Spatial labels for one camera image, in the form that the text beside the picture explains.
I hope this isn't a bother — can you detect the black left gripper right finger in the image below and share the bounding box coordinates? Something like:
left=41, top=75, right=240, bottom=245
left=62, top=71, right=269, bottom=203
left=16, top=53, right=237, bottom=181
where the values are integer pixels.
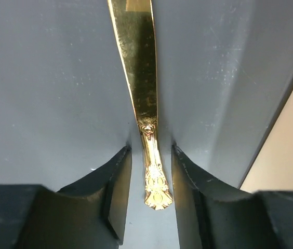
left=171, top=145, right=293, bottom=248

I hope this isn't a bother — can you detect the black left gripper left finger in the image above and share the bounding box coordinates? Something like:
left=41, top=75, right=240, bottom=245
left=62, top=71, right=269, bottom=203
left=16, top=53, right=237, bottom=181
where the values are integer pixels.
left=0, top=146, right=132, bottom=248

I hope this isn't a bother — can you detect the cream divided utensil box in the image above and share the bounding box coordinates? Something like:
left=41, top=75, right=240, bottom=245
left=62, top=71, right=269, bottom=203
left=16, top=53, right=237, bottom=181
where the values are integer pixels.
left=241, top=91, right=293, bottom=192

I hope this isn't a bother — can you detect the gold butter knife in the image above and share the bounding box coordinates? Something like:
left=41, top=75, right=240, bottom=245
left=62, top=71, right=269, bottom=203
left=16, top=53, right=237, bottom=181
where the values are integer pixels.
left=108, top=1, right=173, bottom=210

